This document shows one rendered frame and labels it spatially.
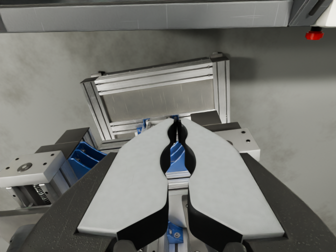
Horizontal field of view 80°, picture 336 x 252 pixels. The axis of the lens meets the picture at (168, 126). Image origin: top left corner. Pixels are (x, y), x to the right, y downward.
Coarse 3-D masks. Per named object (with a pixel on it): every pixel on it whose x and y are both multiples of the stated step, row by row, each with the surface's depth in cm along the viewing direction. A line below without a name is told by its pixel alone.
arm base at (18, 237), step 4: (28, 224) 50; (32, 224) 50; (20, 228) 50; (24, 228) 50; (28, 228) 49; (16, 232) 50; (20, 232) 49; (24, 232) 49; (28, 232) 48; (12, 236) 50; (16, 236) 49; (20, 236) 48; (24, 236) 48; (12, 240) 48; (16, 240) 48; (20, 240) 47; (12, 244) 48; (16, 244) 47; (20, 244) 47; (8, 248) 48; (12, 248) 47; (16, 248) 46
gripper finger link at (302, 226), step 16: (256, 160) 9; (256, 176) 8; (272, 176) 8; (272, 192) 7; (288, 192) 7; (272, 208) 7; (288, 208) 7; (304, 208) 7; (288, 224) 6; (304, 224) 6; (320, 224) 6; (256, 240) 6; (272, 240) 6; (288, 240) 6; (304, 240) 6; (320, 240) 6
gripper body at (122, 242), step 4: (120, 240) 6; (124, 240) 6; (128, 240) 6; (116, 244) 6; (120, 244) 6; (124, 244) 6; (128, 244) 6; (132, 244) 6; (228, 244) 6; (232, 244) 6; (236, 244) 6; (240, 244) 6; (116, 248) 6; (120, 248) 6; (124, 248) 6; (128, 248) 6; (132, 248) 6; (224, 248) 6; (228, 248) 6; (232, 248) 6; (236, 248) 6; (240, 248) 6; (244, 248) 6
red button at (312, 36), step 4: (312, 28) 47; (316, 28) 47; (320, 28) 47; (308, 32) 48; (312, 32) 47; (316, 32) 47; (320, 32) 47; (308, 36) 48; (312, 36) 47; (316, 36) 47; (320, 36) 47
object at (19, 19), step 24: (168, 0) 33; (192, 0) 33; (216, 0) 33; (240, 0) 33; (264, 0) 33; (288, 0) 33; (0, 24) 36; (24, 24) 36; (48, 24) 35; (72, 24) 35; (96, 24) 35; (120, 24) 35; (144, 24) 35; (168, 24) 35; (192, 24) 35; (216, 24) 35; (240, 24) 34; (264, 24) 34
